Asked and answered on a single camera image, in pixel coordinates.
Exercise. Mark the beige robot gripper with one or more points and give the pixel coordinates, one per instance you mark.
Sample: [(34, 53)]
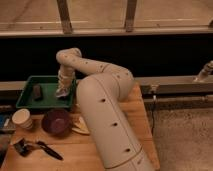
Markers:
[(65, 78)]

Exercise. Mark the dark towel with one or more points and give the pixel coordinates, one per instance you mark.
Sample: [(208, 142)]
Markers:
[(37, 92)]

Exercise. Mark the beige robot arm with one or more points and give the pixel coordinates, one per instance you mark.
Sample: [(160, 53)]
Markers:
[(98, 95)]

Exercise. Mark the green plastic tray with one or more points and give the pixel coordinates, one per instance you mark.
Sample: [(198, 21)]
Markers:
[(49, 85)]

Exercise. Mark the purple bowl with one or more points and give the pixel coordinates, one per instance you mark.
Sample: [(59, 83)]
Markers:
[(56, 122)]

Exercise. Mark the paper cup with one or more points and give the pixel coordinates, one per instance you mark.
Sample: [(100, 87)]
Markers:
[(22, 118)]

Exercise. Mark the blue object at edge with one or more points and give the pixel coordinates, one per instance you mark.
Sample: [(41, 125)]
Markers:
[(5, 122)]

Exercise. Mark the black handled brush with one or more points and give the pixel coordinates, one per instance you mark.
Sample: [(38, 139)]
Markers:
[(23, 147)]

